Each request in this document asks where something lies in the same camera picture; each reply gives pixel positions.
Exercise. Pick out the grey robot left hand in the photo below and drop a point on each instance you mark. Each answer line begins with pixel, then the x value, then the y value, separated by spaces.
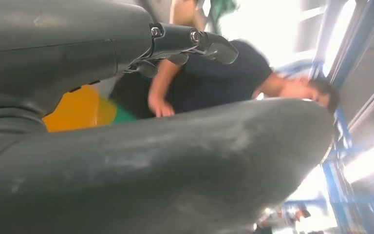
pixel 61 38

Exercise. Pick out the person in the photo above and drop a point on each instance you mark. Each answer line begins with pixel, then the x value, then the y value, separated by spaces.
pixel 219 80

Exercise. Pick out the yellow plastic sheet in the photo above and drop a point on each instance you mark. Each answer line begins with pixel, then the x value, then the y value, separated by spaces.
pixel 77 109

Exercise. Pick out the blue steel rack frame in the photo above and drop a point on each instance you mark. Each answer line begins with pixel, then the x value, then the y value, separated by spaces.
pixel 338 181

